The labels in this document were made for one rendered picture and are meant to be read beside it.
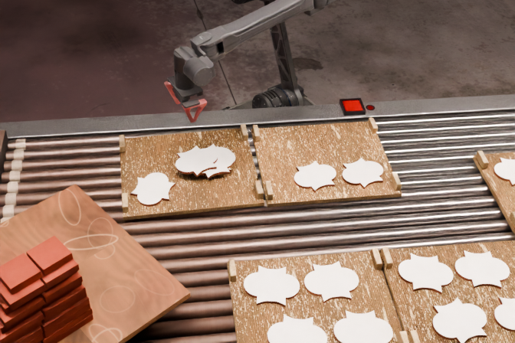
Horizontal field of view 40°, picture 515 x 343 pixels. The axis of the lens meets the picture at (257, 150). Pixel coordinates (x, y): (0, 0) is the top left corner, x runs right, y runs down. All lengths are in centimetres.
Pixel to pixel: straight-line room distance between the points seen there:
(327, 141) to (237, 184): 36
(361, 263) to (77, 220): 76
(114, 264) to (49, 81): 256
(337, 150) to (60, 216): 89
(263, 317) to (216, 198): 44
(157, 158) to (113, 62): 218
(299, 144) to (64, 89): 215
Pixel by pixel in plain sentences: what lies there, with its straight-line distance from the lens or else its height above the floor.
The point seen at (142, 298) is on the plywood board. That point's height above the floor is 104.
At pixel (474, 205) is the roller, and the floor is 91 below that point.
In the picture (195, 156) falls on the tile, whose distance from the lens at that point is 215.
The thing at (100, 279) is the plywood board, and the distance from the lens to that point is 177.
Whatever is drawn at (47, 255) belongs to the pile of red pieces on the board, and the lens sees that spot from 154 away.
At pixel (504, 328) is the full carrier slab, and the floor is 94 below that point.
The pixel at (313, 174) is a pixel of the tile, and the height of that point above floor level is 95.
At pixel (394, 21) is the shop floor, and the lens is 487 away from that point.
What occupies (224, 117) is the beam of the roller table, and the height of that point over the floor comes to 92.
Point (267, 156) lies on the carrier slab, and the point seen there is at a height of 94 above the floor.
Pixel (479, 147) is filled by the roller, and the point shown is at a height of 91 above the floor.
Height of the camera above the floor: 240
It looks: 41 degrees down
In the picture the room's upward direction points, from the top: 3 degrees clockwise
